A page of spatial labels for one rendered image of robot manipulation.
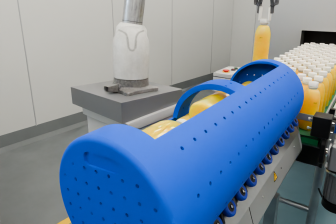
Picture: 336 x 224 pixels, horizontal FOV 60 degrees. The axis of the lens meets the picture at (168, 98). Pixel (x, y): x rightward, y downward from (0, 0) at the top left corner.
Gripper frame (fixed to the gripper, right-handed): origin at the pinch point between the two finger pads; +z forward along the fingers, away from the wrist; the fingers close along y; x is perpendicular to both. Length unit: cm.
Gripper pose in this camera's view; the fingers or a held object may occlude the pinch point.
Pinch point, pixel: (265, 14)
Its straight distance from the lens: 150.5
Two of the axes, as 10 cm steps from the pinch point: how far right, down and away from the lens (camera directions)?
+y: 8.2, 1.8, -5.5
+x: 5.8, -2.5, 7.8
